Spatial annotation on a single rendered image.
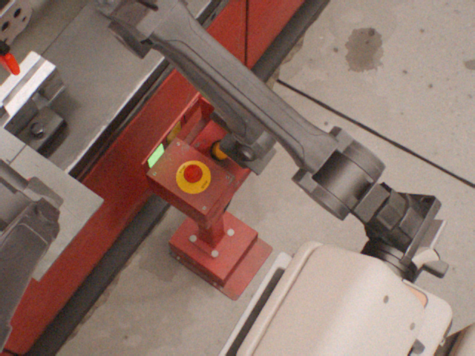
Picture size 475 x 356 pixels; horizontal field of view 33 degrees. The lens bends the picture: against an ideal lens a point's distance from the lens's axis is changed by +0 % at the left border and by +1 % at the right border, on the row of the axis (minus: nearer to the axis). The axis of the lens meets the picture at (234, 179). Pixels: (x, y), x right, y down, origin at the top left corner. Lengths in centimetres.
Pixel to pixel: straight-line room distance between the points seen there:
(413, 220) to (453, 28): 165
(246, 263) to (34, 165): 107
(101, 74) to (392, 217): 74
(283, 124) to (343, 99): 149
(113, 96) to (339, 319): 82
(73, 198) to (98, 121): 24
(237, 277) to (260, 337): 135
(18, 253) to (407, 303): 50
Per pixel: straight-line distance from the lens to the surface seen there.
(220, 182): 166
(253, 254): 241
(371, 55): 268
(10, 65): 134
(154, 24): 109
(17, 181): 123
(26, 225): 112
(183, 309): 239
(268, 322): 105
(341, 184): 115
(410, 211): 119
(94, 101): 164
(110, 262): 239
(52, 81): 161
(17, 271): 103
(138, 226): 240
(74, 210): 144
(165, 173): 167
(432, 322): 116
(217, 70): 110
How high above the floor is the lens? 235
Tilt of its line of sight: 72 degrees down
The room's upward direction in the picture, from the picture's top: straight up
